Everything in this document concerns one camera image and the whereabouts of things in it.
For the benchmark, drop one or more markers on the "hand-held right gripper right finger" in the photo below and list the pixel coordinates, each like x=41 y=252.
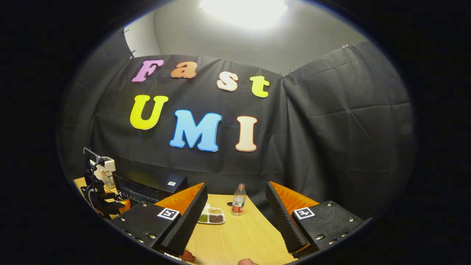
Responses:
x=285 y=221

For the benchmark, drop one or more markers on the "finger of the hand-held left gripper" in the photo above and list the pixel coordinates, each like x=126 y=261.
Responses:
x=123 y=207

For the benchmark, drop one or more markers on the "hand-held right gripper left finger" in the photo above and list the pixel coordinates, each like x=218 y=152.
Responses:
x=187 y=221

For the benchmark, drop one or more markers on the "black electric oven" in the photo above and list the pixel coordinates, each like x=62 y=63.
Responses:
x=147 y=186

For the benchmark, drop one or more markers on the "red roasted meat piece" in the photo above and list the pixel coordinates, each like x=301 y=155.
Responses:
x=187 y=256

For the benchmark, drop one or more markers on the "clear glass jar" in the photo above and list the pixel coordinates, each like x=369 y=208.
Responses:
x=109 y=179

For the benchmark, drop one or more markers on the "white toaster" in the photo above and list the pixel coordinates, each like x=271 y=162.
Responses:
x=106 y=163

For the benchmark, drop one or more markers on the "white divided snack plate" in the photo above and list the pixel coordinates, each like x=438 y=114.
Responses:
x=213 y=217

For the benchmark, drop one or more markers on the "clear plastic water bottle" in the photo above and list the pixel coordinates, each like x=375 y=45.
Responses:
x=238 y=200

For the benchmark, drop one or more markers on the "black backdrop cloth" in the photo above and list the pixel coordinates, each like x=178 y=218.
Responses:
x=312 y=129

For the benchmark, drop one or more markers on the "large ceiling light panel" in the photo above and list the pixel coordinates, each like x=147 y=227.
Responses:
x=243 y=11

